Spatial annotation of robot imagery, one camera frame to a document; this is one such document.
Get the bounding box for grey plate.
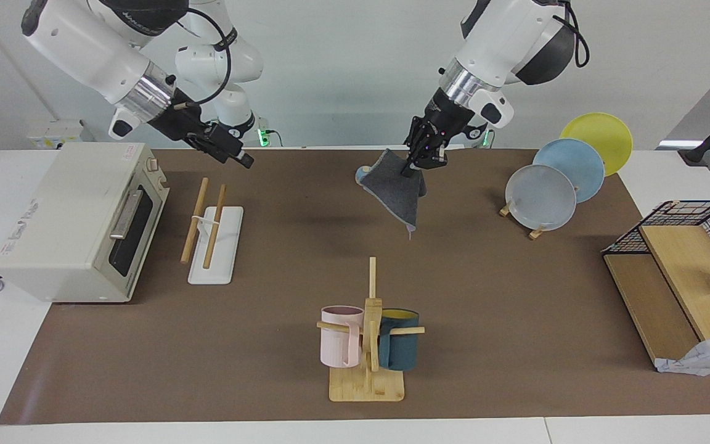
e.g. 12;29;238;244
505;165;577;232

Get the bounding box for cream toaster oven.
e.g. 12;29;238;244
0;142;171;304

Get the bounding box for white power strip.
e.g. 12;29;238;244
27;120;84;149

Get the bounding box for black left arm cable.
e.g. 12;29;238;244
552;0;590;68

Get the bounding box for white towel rack wooden bars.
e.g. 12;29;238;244
181;178;245;286

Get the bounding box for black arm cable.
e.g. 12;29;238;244
173;6;234;107
552;0;590;68

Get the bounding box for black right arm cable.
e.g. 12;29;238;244
173;6;234;107

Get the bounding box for light blue plate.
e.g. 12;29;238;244
532;138;606;204

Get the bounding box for dark teal mug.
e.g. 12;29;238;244
378;308;420;371

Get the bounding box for brown table mat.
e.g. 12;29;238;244
0;148;710;425

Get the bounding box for wooden plate rack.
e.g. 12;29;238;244
499;200;547;241

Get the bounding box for wooden mug tree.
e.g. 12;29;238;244
316;257;425;403

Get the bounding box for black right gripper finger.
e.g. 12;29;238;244
222;150;255;170
209;126;247;156

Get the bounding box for pink mug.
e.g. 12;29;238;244
320;306;365;368

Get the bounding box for purple and grey towel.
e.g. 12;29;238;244
361;148;428;241

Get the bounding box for wooden shelf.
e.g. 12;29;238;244
603;225;710;371

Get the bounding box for yellow plate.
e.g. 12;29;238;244
560;112;634;176

